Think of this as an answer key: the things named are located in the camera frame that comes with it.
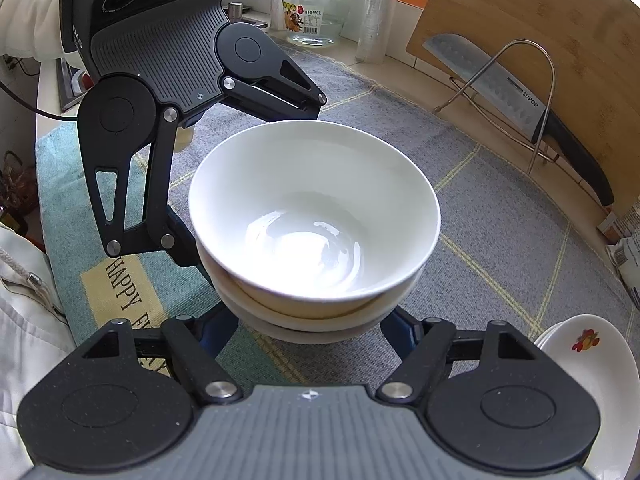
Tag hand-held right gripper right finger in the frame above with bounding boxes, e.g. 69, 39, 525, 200
375, 307, 536, 406

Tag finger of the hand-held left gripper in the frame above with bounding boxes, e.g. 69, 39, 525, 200
82, 105, 206, 271
220, 52, 329, 123

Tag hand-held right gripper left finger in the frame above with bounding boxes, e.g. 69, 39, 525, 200
82, 306, 243, 406

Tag white ceramic bowl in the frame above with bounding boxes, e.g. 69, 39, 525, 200
210, 270, 401, 346
195, 240, 423, 321
188, 120, 442, 306

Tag glass jar with green lid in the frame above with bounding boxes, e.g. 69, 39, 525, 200
281, 0, 351, 50

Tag steel sink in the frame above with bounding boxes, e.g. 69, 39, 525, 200
55, 57, 96, 111

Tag clear plastic wrap roll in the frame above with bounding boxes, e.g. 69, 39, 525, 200
355, 0, 401, 65

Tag grey and teal checked cloth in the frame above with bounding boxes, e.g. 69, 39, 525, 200
35, 42, 640, 411

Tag person's white jacket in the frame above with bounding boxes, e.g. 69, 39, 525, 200
0, 222, 88, 480

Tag clipped paper bag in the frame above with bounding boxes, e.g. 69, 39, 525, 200
597, 210, 631, 243

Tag white plastic bag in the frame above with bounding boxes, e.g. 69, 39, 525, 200
607, 232, 640, 311

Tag bamboo cutting board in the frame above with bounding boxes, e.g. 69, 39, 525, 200
405, 0, 640, 221

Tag black cable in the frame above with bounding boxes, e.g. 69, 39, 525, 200
0, 80, 81, 121

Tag black handled kitchen knife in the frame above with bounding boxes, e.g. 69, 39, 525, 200
422, 33, 615, 207

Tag metal wire rack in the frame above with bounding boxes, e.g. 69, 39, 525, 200
432, 40, 563, 176

